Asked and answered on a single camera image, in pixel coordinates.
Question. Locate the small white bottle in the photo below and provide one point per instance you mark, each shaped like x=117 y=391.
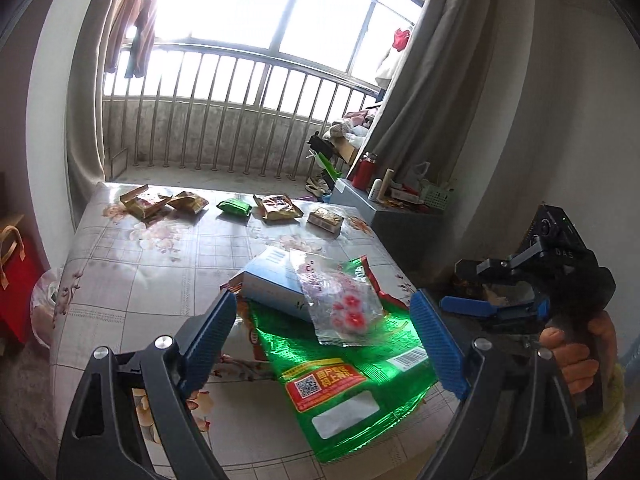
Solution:
x=376 y=190

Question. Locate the grey-beige curtain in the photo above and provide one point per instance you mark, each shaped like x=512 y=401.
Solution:
x=435 y=85
x=87 y=125

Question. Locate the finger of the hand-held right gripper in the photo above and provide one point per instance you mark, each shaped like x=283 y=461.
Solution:
x=490 y=272
x=467 y=306

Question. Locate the window frame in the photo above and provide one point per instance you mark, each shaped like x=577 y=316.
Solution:
x=364 y=20

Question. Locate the gold boxy packet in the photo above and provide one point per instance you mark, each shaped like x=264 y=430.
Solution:
x=325 y=220

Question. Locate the clear candy packet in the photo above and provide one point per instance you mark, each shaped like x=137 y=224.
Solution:
x=340 y=310

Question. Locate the white and blue box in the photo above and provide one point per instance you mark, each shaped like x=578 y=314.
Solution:
x=270 y=280

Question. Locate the red thermos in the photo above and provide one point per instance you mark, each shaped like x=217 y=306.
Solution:
x=364 y=172

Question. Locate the metal balcony railing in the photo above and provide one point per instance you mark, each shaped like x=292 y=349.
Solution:
x=235 y=52

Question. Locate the dark hanging garment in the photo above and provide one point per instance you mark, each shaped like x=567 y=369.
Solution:
x=136 y=57

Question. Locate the grey cabinet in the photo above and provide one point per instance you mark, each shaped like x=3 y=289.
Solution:
x=395 y=240

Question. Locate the gold snack packet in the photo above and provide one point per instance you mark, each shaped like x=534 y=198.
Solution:
x=145 y=202
x=277 y=207
x=187 y=202

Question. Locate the large green foil bag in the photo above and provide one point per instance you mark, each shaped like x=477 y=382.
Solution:
x=360 y=390

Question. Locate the red hanging garment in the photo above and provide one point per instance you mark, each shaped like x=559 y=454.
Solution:
x=401 y=39

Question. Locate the white plastic bag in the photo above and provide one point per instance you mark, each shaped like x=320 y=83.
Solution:
x=422 y=172

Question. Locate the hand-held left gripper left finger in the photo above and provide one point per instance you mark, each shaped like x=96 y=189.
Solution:
x=210 y=345

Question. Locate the red gift bag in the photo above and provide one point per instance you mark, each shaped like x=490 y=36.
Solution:
x=17 y=290

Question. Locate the beige tube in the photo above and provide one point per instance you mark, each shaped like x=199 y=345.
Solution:
x=386 y=185

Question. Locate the floral tablecloth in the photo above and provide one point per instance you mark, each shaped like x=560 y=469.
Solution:
x=150 y=270

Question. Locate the pink hanging garment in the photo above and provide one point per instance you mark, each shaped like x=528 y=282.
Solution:
x=145 y=5

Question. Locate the cardboard box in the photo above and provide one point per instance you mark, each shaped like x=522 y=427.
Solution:
x=347 y=149

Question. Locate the pile of clothes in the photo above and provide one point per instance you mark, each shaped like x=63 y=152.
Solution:
x=345 y=122

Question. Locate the small green packet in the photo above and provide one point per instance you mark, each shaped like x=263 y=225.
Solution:
x=234 y=206

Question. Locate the green plastic storage basket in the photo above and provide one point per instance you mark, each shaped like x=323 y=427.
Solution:
x=437 y=196

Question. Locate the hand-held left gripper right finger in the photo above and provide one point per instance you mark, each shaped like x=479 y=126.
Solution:
x=440 y=345

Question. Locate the red and white box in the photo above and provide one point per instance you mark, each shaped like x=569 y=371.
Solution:
x=404 y=195

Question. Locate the green paper bag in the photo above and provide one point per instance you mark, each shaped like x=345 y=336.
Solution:
x=327 y=165

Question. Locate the person's right hand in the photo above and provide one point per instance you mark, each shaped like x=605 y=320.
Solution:
x=575 y=360

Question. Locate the translucent plastic bag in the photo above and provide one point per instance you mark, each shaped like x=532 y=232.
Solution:
x=45 y=305

